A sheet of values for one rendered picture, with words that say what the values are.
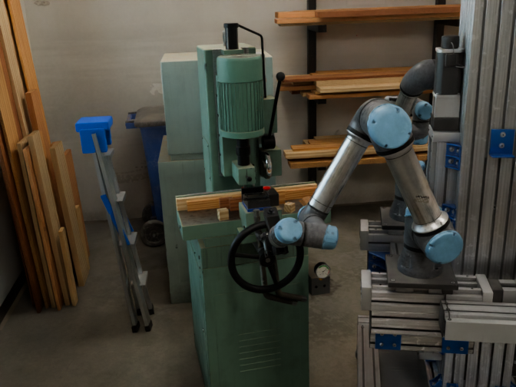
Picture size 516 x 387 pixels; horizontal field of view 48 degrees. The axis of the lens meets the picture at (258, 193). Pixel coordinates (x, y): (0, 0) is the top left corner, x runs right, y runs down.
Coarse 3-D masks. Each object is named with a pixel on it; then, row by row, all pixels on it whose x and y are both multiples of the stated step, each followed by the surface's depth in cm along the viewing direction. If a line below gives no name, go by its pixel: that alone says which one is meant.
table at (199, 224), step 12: (300, 204) 241; (180, 216) 234; (192, 216) 233; (204, 216) 233; (216, 216) 232; (288, 216) 232; (180, 228) 230; (192, 228) 224; (204, 228) 225; (216, 228) 226; (228, 228) 228; (240, 228) 227; (252, 240) 221
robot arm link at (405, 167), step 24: (360, 120) 174; (384, 120) 162; (408, 120) 163; (384, 144) 164; (408, 144) 166; (408, 168) 170; (408, 192) 173; (432, 216) 175; (432, 240) 175; (456, 240) 176
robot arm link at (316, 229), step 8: (304, 224) 176; (312, 224) 177; (320, 224) 178; (304, 232) 175; (312, 232) 175; (320, 232) 175; (328, 232) 176; (336, 232) 177; (304, 240) 175; (312, 240) 175; (320, 240) 175; (328, 240) 176; (336, 240) 176; (320, 248) 178; (328, 248) 178
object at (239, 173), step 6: (234, 162) 243; (234, 168) 241; (240, 168) 234; (246, 168) 234; (252, 168) 235; (234, 174) 242; (240, 174) 234; (246, 174) 235; (252, 174) 235; (240, 180) 235; (246, 180) 236; (252, 180) 236
